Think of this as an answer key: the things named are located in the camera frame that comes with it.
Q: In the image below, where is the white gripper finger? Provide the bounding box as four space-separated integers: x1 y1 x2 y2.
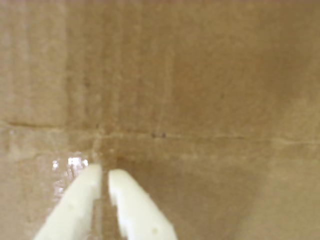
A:
107 168 178 240
33 163 103 240

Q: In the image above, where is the large brown cardboard sheet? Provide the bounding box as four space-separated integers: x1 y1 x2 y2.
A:
0 0 320 240

